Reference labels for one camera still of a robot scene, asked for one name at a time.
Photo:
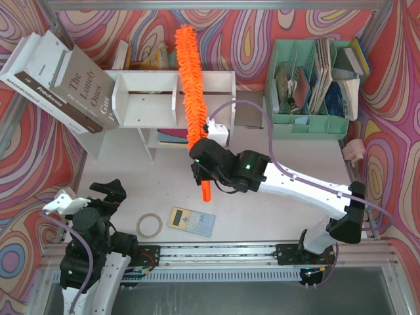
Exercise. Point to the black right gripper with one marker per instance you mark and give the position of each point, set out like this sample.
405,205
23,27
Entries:
199,166

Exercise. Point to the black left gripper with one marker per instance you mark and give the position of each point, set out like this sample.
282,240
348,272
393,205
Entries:
107,195

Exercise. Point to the orange microfiber duster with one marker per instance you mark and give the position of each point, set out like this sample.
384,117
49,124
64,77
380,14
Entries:
191,77

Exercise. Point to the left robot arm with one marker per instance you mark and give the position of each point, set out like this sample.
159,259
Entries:
95,259

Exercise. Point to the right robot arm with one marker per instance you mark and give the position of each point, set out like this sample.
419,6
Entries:
344,206

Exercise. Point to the white wooden bookshelf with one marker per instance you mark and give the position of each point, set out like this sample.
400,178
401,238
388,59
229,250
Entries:
148,101

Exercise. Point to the masking tape roll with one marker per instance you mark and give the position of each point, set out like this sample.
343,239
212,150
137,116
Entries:
149,226

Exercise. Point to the stack of coloured paper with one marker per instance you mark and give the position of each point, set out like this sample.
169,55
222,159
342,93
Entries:
172,136

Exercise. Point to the grey cardboard sheet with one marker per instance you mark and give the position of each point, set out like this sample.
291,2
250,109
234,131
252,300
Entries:
248,115

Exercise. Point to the yellow grey calculator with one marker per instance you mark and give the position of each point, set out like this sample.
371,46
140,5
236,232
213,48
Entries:
191,221

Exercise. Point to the green desk organizer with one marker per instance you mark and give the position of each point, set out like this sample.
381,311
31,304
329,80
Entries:
298,79

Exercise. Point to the brown Lonely Ones book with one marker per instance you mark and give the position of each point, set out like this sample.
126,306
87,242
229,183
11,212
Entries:
84,85

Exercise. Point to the pink piggy figure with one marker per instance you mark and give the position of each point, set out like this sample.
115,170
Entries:
354,151

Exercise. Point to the Fredonia book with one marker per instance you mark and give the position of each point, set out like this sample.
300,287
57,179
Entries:
38,75

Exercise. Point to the white Mademoiselle book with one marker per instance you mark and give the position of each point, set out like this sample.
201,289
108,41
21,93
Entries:
16,63

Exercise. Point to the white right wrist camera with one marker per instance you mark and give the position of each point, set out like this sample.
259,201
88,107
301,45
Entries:
217,132

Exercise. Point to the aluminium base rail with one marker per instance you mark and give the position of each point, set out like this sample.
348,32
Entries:
258,254

